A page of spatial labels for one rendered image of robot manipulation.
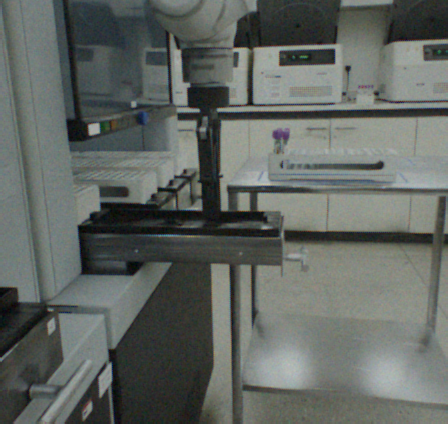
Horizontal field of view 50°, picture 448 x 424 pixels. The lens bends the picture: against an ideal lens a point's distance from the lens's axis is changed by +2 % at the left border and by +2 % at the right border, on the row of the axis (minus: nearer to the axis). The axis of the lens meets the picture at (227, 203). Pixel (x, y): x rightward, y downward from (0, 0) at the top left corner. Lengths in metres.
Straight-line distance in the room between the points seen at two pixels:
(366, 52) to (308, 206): 1.24
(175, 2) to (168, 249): 0.39
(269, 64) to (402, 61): 0.79
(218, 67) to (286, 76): 2.29
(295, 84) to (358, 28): 0.84
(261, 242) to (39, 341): 0.38
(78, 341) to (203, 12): 0.44
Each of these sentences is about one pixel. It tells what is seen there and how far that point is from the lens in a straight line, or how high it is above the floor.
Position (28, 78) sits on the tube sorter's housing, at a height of 1.06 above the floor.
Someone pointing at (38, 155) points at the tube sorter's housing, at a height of 0.96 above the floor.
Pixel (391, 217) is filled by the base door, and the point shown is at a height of 0.18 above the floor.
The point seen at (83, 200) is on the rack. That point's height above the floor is 0.85.
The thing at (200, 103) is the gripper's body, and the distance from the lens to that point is 0.83.
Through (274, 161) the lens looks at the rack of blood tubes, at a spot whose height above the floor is 0.87.
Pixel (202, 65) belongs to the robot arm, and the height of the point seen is 1.08.
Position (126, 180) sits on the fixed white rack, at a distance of 0.98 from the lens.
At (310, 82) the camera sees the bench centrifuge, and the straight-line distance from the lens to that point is 3.10.
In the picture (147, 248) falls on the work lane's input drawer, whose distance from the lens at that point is 0.82.
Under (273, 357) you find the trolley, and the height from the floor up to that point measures 0.28.
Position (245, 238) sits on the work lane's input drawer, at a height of 0.80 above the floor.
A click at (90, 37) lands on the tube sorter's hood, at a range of 0.88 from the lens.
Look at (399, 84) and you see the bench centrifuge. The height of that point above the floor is 1.01.
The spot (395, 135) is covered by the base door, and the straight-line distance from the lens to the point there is 3.17.
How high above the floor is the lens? 1.05
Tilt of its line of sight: 14 degrees down
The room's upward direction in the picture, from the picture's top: 1 degrees counter-clockwise
